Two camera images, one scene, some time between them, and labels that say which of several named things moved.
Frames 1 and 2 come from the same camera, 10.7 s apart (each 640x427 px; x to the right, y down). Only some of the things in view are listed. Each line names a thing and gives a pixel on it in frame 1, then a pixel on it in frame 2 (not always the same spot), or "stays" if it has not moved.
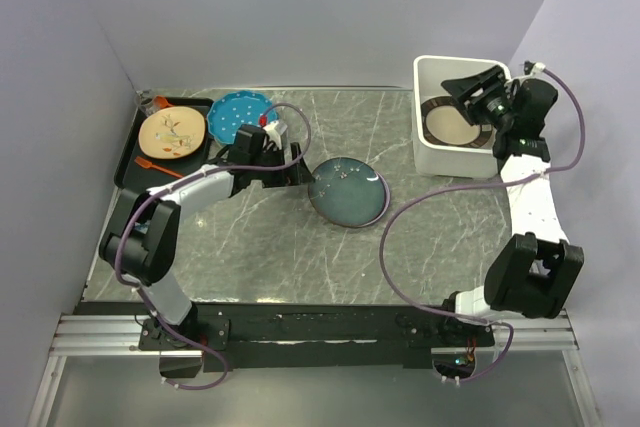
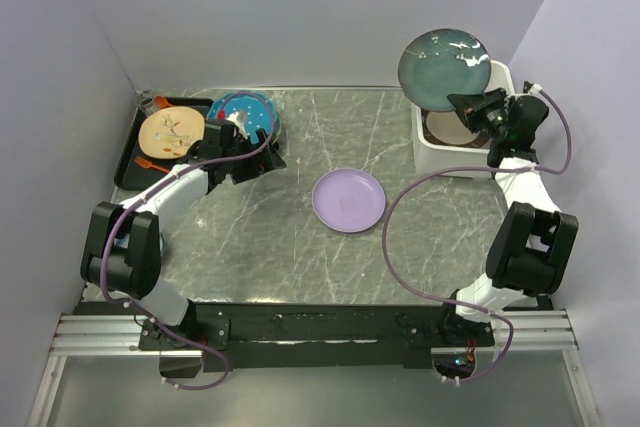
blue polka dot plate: x=231 y=111 stays
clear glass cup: x=146 y=102 stays
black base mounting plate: x=305 y=337 stays
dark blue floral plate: x=348 y=192 to x=437 y=63
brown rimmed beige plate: x=444 y=122 stays
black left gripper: x=292 y=175 to x=260 y=163
